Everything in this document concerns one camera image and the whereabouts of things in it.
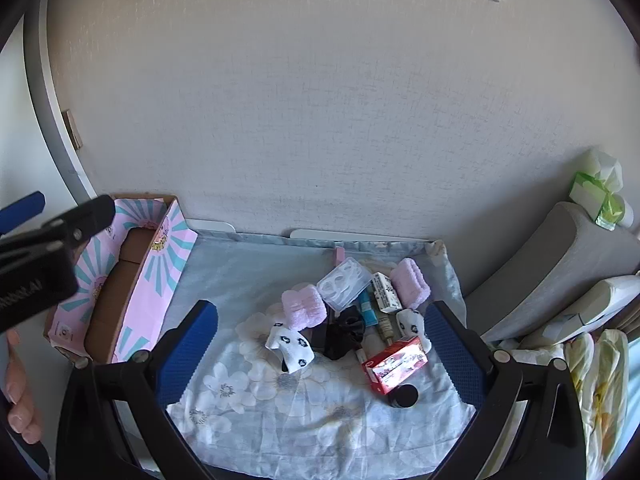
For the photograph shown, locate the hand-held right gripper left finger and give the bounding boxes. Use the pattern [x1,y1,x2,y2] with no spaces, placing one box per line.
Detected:
[57,300,219,480]

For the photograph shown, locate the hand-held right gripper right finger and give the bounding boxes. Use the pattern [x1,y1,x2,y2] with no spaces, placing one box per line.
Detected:
[425,301,586,480]

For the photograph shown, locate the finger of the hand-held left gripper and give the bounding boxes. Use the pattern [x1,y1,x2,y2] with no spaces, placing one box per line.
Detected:
[0,194,117,267]
[0,191,47,235]

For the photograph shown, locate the white sock with black spots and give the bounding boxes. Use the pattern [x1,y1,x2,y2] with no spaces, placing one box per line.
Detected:
[396,309,434,354]
[264,322,317,374]

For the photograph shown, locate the red box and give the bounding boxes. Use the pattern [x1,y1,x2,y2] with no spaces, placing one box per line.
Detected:
[361,336,430,395]

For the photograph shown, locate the black round cap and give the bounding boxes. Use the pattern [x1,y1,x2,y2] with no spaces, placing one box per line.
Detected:
[389,384,420,410]

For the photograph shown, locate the pink towel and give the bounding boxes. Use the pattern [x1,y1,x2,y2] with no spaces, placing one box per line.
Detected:
[390,257,432,310]
[281,283,329,332]

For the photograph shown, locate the pink striped cardboard box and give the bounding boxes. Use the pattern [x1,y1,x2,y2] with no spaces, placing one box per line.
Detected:
[42,194,198,366]

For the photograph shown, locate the white box with black print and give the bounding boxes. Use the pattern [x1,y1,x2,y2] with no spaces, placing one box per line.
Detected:
[371,272,404,315]

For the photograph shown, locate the clear plastic case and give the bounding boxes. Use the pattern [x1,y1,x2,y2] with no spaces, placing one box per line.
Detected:
[316,256,374,310]

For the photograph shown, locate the white desktop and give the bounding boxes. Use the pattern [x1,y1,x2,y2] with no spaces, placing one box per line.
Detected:
[184,217,432,242]

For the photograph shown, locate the person's left hand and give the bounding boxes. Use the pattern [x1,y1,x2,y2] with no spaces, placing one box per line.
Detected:
[0,329,44,445]

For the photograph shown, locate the beige slim bottle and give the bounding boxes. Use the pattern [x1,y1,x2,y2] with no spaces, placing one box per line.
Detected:
[375,314,397,346]

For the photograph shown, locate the black bow hair clip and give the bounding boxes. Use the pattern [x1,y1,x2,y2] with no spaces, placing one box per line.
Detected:
[322,305,370,361]

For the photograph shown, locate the grey pillow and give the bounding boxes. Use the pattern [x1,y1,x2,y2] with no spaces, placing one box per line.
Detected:
[465,201,640,344]

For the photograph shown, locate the floral yellow quilt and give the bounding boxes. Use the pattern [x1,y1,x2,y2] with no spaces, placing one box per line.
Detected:
[492,330,632,480]

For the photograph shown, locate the white pillow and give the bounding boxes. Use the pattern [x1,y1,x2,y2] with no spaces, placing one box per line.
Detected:
[520,275,640,352]

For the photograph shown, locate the green tissue pack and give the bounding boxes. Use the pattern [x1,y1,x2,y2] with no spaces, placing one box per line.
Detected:
[570,147,634,232]

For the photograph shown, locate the window frame hinge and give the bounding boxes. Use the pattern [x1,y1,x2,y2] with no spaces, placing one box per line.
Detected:
[61,109,84,150]

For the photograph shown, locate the grey window frame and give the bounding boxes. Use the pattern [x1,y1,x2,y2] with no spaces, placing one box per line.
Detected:
[22,0,99,202]

